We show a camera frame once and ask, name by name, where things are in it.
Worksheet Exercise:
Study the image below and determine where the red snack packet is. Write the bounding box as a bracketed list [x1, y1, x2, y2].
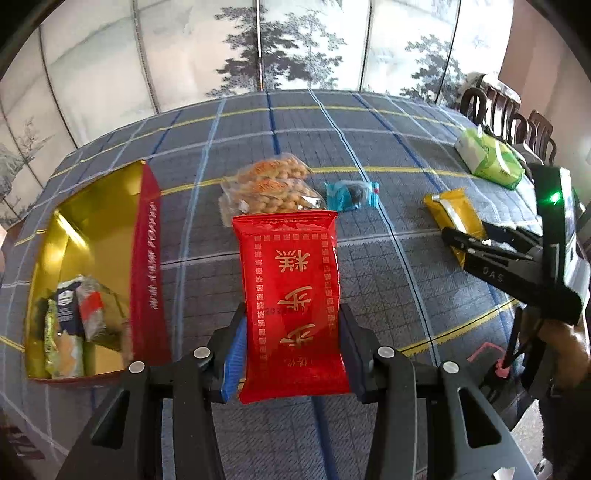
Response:
[231, 210, 352, 404]

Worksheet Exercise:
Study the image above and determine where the green tissue pack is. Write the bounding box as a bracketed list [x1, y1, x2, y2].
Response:
[455, 127, 526, 190]

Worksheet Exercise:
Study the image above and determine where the pink plastic item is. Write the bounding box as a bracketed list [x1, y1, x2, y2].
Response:
[467, 345, 514, 380]

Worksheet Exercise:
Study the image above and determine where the blue cracker packet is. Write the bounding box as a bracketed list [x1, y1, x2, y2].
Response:
[55, 277, 88, 379]

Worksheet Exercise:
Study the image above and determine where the clear peanut packet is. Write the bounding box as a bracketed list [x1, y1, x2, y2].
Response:
[233, 154, 314, 183]
[218, 175, 328, 228]

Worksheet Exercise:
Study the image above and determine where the green yellow snack packet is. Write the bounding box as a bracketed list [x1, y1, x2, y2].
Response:
[42, 298, 61, 379]

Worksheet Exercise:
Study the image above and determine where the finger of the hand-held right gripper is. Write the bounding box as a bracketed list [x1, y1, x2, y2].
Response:
[482, 222, 544, 252]
[441, 227, 536, 264]

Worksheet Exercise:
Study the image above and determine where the teal candy wrapper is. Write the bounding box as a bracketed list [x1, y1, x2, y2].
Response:
[324, 180, 380, 213]

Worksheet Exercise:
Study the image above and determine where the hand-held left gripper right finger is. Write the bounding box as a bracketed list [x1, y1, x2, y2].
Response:
[339, 305, 539, 480]

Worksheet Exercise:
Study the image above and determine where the red and gold tin box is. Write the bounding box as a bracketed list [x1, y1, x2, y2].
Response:
[24, 159, 172, 385]

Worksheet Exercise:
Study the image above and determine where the person's right hand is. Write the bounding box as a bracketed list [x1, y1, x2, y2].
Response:
[540, 323, 591, 393]

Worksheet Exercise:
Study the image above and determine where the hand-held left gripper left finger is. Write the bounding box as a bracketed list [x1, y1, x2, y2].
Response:
[55, 302, 247, 480]

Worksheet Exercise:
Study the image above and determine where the grey cake packet red label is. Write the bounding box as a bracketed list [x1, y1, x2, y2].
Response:
[76, 276, 109, 342]

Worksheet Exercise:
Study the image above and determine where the painted folding screen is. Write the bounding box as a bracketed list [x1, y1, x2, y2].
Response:
[0, 0, 513, 227]

